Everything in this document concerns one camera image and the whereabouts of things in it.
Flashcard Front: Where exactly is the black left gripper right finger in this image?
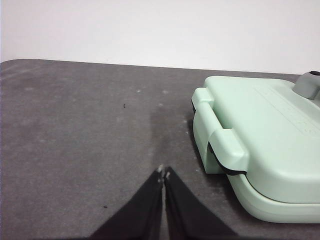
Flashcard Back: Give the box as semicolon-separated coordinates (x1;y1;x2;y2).
163;165;239;240

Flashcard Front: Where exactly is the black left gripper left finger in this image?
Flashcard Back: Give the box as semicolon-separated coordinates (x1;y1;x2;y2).
88;165;165;240

